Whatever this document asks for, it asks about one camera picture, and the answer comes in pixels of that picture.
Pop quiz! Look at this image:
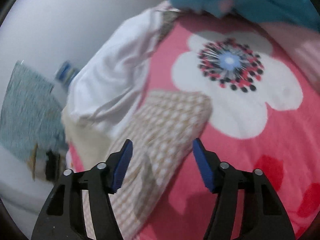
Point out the teal patterned wall cloth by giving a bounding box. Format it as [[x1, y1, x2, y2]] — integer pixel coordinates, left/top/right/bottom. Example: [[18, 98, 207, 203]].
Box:
[[1, 62, 68, 161]]

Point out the beige white checked knit coat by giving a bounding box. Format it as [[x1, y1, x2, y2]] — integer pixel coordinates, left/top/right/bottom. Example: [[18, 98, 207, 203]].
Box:
[[83, 90, 212, 239]]

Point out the wooden armchair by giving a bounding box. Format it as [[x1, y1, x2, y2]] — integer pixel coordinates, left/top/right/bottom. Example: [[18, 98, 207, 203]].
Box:
[[27, 144, 66, 183]]

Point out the white garment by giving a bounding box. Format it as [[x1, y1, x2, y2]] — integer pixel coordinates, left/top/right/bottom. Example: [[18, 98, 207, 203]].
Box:
[[62, 2, 181, 171]]

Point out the blue water jug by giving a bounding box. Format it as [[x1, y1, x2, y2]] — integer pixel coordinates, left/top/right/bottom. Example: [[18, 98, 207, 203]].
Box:
[[55, 61, 80, 91]]

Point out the black garment on chair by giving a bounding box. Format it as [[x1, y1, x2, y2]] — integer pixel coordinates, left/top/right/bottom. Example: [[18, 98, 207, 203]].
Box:
[[45, 151, 61, 183]]

